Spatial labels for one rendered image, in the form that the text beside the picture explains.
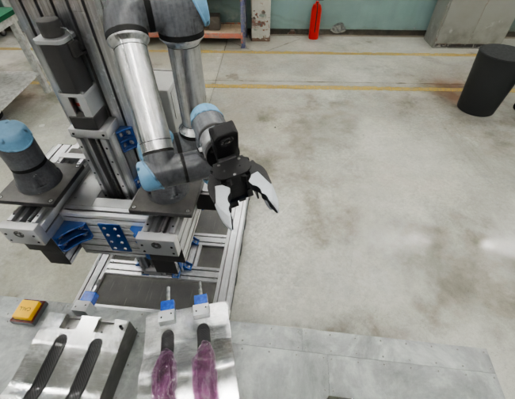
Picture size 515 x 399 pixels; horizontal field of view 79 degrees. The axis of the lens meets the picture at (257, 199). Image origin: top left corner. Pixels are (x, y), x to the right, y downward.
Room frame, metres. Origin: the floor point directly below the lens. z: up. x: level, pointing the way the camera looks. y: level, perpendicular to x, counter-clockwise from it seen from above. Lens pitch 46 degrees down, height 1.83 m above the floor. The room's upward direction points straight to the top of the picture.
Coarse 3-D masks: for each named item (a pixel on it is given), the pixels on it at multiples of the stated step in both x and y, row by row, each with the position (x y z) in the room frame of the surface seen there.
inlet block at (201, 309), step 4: (200, 284) 0.53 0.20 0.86; (200, 288) 0.52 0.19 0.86; (200, 292) 0.50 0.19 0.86; (196, 296) 0.48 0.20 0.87; (200, 296) 0.48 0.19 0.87; (204, 296) 0.48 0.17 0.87; (196, 300) 0.47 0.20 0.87; (200, 300) 0.47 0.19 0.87; (204, 300) 0.47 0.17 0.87; (196, 304) 0.46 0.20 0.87; (200, 304) 0.45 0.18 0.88; (204, 304) 0.45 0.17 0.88; (196, 308) 0.44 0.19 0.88; (200, 308) 0.44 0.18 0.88; (204, 308) 0.44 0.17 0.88; (208, 308) 0.44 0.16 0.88; (196, 312) 0.42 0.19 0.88; (200, 312) 0.42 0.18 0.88; (204, 312) 0.42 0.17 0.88; (208, 312) 0.42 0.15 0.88; (196, 316) 0.41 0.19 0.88; (200, 316) 0.42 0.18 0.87; (204, 316) 0.42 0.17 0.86; (208, 316) 0.42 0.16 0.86
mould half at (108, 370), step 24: (48, 336) 0.35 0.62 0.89; (72, 336) 0.35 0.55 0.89; (96, 336) 0.35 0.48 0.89; (120, 336) 0.35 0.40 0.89; (24, 360) 0.28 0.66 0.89; (72, 360) 0.28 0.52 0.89; (120, 360) 0.29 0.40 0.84; (24, 384) 0.22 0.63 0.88; (48, 384) 0.22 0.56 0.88; (96, 384) 0.22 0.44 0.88
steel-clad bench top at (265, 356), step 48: (0, 336) 0.38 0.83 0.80; (144, 336) 0.38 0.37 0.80; (240, 336) 0.38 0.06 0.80; (288, 336) 0.38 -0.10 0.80; (336, 336) 0.38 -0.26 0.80; (0, 384) 0.24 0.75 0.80; (240, 384) 0.24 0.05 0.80; (288, 384) 0.24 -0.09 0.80; (336, 384) 0.24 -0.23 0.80; (384, 384) 0.24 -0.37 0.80; (432, 384) 0.24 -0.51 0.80; (480, 384) 0.24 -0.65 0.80
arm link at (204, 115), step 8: (200, 104) 0.65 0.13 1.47; (208, 104) 0.65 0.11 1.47; (192, 112) 0.64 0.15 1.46; (200, 112) 0.62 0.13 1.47; (208, 112) 0.61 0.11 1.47; (216, 112) 0.62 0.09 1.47; (192, 120) 0.62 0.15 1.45; (200, 120) 0.59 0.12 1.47; (208, 120) 0.58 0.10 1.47; (216, 120) 0.58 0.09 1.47; (224, 120) 0.61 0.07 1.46; (200, 128) 0.57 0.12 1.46
